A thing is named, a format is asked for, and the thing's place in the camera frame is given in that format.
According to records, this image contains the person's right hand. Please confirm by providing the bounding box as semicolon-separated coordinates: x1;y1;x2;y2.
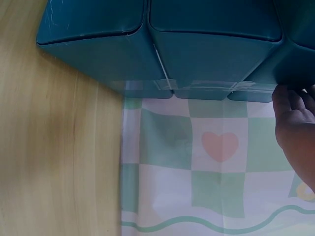
271;84;315;195

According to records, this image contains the teal plastic bin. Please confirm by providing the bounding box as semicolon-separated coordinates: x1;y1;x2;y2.
147;0;284;101
227;0;315;103
36;0;173;100

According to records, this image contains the green checked heart cloth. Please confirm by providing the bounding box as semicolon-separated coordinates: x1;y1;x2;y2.
120;94;315;236

